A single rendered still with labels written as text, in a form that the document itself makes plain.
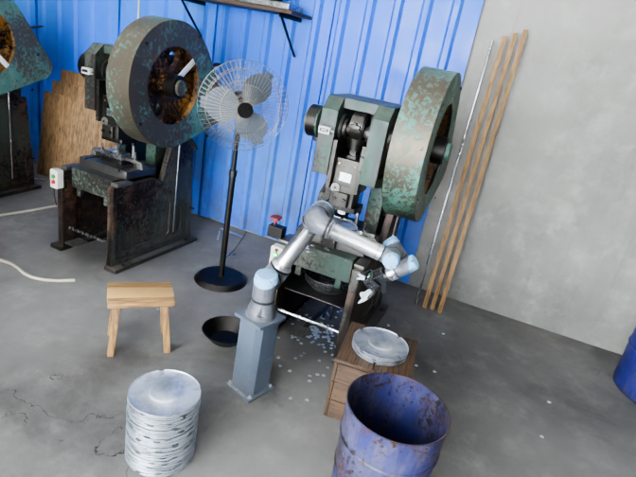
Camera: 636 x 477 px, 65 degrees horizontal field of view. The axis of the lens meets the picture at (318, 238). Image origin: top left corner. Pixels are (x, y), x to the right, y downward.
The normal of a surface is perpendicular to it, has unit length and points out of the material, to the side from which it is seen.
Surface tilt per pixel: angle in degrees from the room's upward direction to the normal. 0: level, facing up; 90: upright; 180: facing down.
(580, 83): 90
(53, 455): 0
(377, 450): 92
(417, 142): 80
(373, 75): 90
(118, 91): 98
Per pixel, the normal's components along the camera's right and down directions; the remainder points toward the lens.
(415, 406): -0.58, 0.15
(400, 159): -0.40, 0.34
